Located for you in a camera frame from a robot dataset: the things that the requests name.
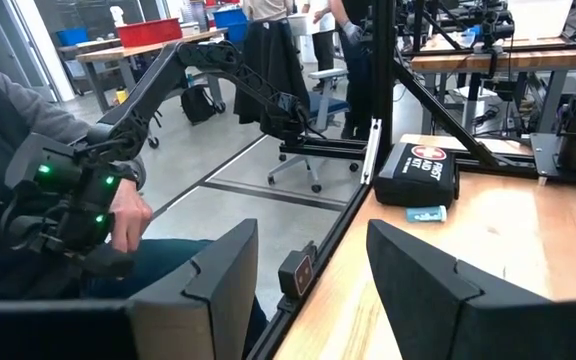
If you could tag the small light blue box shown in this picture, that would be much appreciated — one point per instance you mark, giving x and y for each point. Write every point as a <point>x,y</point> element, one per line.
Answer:
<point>425,214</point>

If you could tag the white box on workbench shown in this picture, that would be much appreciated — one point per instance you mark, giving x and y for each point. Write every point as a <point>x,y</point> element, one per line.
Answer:
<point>538,17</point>

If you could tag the black first aid kit pouch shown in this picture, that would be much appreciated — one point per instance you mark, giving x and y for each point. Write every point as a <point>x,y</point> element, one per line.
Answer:
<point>418,180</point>

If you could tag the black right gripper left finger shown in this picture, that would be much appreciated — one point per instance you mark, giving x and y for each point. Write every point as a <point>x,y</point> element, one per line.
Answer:
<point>218,300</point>

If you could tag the white bar on frame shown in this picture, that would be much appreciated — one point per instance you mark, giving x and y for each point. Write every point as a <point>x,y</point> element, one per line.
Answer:
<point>371,150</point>

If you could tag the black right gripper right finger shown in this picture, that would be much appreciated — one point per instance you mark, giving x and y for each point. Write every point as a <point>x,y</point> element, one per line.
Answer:
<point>418,300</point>

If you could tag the small yellow bottle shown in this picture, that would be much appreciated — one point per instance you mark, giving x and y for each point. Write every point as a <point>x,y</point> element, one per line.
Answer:
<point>122,95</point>

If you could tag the blue grey office chair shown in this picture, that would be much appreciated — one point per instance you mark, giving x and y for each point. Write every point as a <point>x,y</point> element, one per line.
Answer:
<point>325,105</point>

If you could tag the black background robot arm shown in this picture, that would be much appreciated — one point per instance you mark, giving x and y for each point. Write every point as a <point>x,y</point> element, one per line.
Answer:
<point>493,27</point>

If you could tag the person's hand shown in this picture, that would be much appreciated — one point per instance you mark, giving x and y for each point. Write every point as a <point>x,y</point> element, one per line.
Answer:
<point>128,215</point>

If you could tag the black jacket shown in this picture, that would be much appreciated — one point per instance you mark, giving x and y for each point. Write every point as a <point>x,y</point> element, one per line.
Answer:
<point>268,65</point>

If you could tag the large blue plastic bin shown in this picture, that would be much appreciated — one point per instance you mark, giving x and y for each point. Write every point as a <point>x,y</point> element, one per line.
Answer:
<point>230,22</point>

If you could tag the white spray bottle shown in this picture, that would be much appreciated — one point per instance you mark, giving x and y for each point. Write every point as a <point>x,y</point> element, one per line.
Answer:
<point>117,16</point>

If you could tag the small black camera box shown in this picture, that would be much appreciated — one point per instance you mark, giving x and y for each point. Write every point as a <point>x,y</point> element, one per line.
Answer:
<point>295,272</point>

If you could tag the wooden background table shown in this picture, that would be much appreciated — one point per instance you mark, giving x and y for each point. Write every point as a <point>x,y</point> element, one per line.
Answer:
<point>118,52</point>

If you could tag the small blue plastic bin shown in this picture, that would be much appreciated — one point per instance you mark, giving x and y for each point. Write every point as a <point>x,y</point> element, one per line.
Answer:
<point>72,36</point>

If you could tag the wooden background workbench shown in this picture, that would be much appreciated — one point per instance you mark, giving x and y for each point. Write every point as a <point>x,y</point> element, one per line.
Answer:
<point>498,61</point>

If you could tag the black backpack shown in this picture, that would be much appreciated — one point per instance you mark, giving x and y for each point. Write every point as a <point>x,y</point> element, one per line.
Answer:
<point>197,104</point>

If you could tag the red plastic bin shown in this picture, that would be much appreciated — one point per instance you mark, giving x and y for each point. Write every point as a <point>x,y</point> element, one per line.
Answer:
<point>148,32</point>

